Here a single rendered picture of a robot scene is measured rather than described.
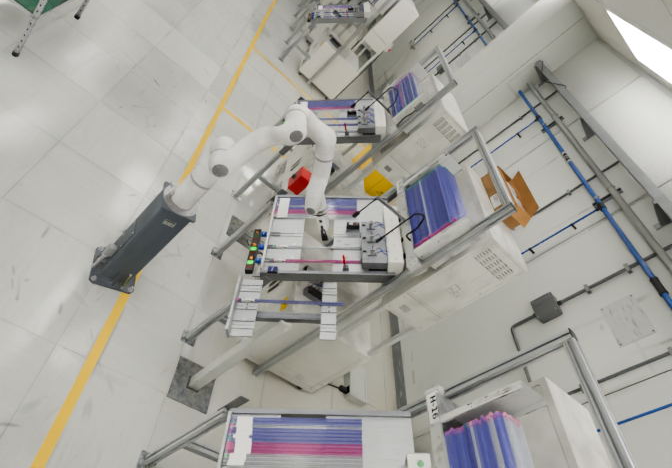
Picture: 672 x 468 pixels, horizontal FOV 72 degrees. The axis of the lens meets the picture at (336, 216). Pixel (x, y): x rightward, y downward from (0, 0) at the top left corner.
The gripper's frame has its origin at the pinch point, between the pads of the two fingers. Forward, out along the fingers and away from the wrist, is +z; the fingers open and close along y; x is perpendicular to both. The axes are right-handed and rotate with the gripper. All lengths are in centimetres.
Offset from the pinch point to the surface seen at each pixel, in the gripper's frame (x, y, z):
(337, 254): -4.8, -4.8, 11.8
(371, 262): -23.6, -16.8, 9.0
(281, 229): 28.1, 15.7, 6.1
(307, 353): 24, -21, 77
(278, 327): 23, -52, 12
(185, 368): 88, -42, 52
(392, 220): -36.9, 16.2, 9.3
